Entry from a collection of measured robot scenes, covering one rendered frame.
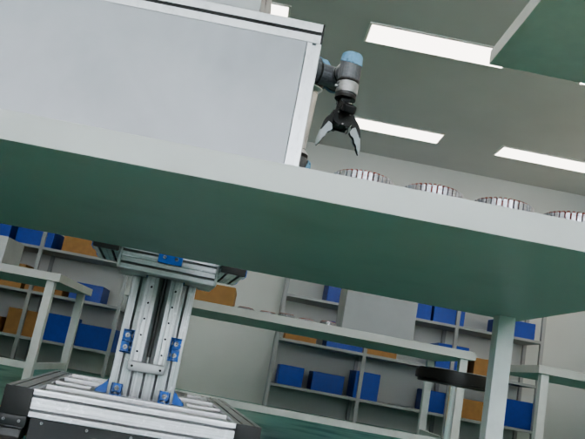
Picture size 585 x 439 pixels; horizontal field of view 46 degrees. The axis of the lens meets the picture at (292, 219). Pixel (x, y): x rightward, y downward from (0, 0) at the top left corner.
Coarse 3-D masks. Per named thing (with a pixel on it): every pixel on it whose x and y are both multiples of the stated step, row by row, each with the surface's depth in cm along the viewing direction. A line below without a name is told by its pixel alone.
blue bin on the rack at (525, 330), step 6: (492, 324) 822; (516, 324) 798; (522, 324) 799; (528, 324) 799; (534, 324) 800; (516, 330) 797; (522, 330) 797; (528, 330) 798; (534, 330) 798; (516, 336) 795; (522, 336) 796; (528, 336) 796; (534, 336) 797
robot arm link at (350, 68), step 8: (344, 56) 233; (352, 56) 232; (360, 56) 233; (344, 64) 232; (352, 64) 231; (360, 64) 233; (336, 72) 237; (344, 72) 231; (352, 72) 231; (360, 72) 234; (352, 80) 232
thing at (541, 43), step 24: (552, 0) 127; (576, 0) 126; (528, 24) 137; (552, 24) 135; (576, 24) 134; (504, 48) 147; (528, 48) 145; (552, 48) 144; (576, 48) 142; (552, 72) 154; (576, 72) 152
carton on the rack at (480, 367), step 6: (480, 360) 789; (486, 360) 789; (468, 366) 807; (474, 366) 787; (480, 366) 788; (486, 366) 788; (468, 372) 803; (474, 372) 786; (480, 372) 786; (486, 372) 787
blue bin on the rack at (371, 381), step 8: (352, 376) 794; (368, 376) 775; (376, 376) 776; (352, 384) 785; (368, 384) 773; (376, 384) 774; (352, 392) 776; (360, 392) 771; (368, 392) 772; (376, 392) 772; (368, 400) 770; (376, 400) 771
